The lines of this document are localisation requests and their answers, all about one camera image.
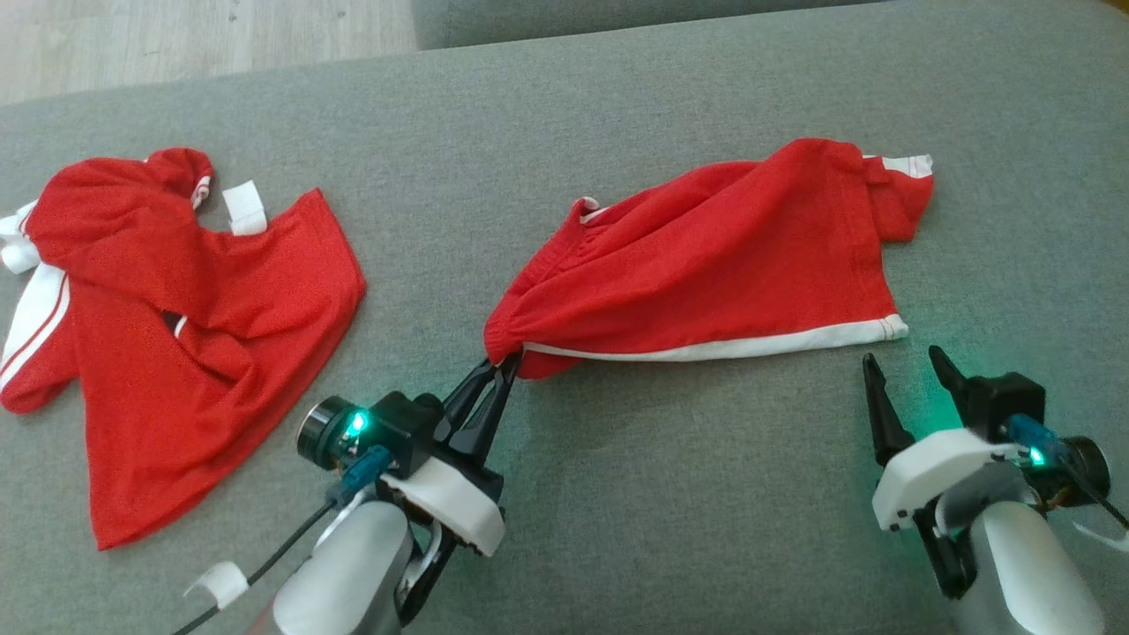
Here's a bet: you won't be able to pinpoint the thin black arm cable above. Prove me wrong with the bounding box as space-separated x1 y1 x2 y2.
172 492 348 635
1058 457 1129 532

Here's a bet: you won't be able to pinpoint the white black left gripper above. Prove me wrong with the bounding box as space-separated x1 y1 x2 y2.
381 352 522 620

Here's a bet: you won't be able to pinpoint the blue cable connector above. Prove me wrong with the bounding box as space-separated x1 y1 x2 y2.
339 444 394 496
1005 414 1056 453

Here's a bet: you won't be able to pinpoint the red basketball jersey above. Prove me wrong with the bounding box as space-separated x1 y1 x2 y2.
0 146 368 551

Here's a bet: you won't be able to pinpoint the red shorts with white trim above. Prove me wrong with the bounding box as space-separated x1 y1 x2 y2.
482 137 935 381

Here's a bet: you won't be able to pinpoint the grey sofa seat cushion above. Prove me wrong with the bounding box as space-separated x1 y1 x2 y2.
412 0 888 52

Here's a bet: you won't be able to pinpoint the white cable tape tag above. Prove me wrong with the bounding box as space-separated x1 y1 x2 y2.
183 561 250 610
1071 519 1129 554

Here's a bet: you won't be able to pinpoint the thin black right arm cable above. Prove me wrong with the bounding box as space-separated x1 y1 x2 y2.
1058 457 1129 532

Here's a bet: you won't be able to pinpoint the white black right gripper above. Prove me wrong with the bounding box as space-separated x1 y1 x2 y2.
862 346 1029 601

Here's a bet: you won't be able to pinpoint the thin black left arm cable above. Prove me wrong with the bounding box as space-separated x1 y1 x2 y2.
172 492 348 635

